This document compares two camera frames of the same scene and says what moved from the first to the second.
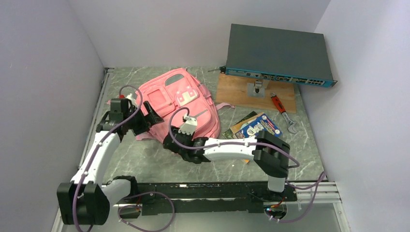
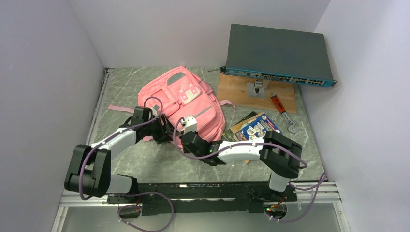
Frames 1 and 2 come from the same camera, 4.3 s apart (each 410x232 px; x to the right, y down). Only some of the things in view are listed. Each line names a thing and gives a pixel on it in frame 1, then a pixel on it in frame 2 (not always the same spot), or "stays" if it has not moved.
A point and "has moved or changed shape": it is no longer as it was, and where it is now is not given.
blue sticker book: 262,123 stays
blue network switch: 278,54 stays
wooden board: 233,89 stays
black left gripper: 153,118 to 167,129
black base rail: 207,198 stays
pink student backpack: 178,93 has moved or changed shape
